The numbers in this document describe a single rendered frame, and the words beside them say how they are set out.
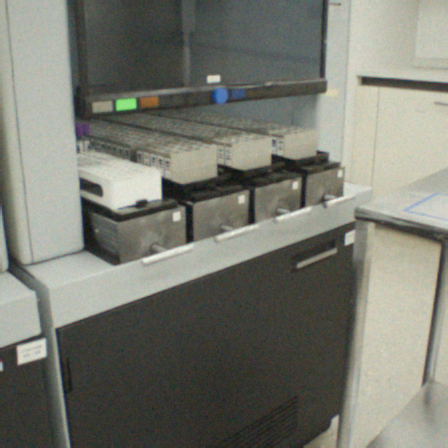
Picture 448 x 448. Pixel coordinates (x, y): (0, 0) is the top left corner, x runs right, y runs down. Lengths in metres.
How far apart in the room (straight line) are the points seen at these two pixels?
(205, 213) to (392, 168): 2.40
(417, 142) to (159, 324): 2.42
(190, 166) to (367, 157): 2.42
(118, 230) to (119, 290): 0.10
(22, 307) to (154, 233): 0.24
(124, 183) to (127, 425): 0.43
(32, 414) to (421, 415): 0.85
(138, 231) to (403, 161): 2.50
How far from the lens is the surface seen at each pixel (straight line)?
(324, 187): 1.24
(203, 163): 1.07
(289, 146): 1.24
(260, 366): 1.26
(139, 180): 0.94
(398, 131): 3.27
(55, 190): 0.93
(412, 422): 1.36
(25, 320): 0.86
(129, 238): 0.91
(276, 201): 1.12
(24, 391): 0.92
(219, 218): 1.02
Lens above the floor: 1.09
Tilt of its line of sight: 18 degrees down
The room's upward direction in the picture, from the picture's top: straight up
